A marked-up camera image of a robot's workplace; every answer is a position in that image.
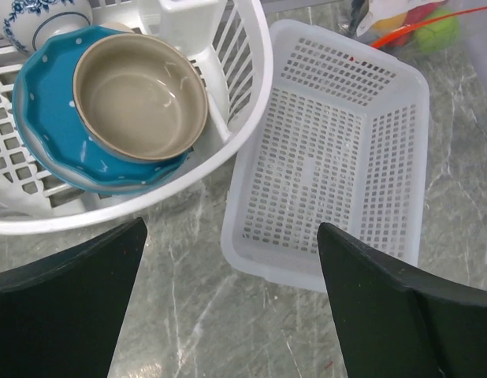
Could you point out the white round dish rack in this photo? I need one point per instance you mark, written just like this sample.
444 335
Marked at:
227 41

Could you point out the blue floral white bowl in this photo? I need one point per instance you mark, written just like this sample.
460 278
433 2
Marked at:
29 24

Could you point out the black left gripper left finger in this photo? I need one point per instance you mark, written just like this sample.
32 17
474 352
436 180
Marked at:
61 316

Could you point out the clear zip top bag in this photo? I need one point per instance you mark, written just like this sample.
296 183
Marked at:
407 28

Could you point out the green fake lime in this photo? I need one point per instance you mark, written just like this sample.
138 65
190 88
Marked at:
437 36

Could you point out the blue scalloped plate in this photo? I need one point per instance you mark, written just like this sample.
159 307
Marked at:
47 121

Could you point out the white perforated rectangular basket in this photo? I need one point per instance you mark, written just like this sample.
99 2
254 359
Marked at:
344 140

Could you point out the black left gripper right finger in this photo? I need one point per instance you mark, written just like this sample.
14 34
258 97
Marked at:
395 320

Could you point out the beige ceramic bowl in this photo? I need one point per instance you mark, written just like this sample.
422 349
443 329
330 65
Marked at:
139 98

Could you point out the yellow fake lemon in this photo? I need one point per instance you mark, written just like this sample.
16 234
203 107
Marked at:
385 26

